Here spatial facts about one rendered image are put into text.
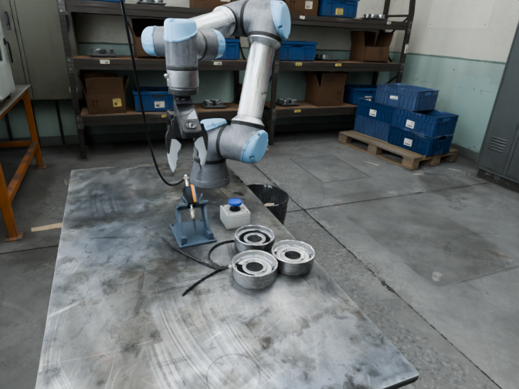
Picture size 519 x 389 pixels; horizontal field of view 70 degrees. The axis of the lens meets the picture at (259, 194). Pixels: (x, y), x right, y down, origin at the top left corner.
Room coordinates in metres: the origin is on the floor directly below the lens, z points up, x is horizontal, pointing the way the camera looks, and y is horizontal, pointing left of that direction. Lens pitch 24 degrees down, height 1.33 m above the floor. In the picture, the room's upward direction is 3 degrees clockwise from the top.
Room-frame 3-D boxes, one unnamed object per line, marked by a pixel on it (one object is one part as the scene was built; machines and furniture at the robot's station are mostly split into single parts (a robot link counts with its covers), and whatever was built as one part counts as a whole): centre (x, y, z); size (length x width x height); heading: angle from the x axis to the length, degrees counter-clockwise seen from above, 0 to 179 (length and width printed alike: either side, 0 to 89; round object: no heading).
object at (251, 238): (0.83, 0.01, 0.82); 0.10 x 0.10 x 0.04
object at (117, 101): (4.01, 1.69, 0.64); 0.49 x 0.40 x 0.37; 118
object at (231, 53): (4.50, 0.61, 1.11); 0.52 x 0.38 x 0.22; 113
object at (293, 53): (4.88, -0.29, 1.11); 0.52 x 0.38 x 0.22; 113
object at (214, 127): (1.28, 0.18, 0.97); 0.13 x 0.12 x 0.14; 66
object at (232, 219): (0.97, 0.07, 0.82); 0.08 x 0.07 x 0.05; 23
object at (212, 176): (1.29, 0.19, 0.85); 0.15 x 0.15 x 0.10
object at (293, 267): (0.76, -0.09, 0.82); 0.10 x 0.10 x 0.04
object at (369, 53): (5.32, -1.37, 1.19); 0.45 x 0.40 x 0.37; 108
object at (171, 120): (0.94, 0.20, 1.13); 0.09 x 0.08 x 0.12; 25
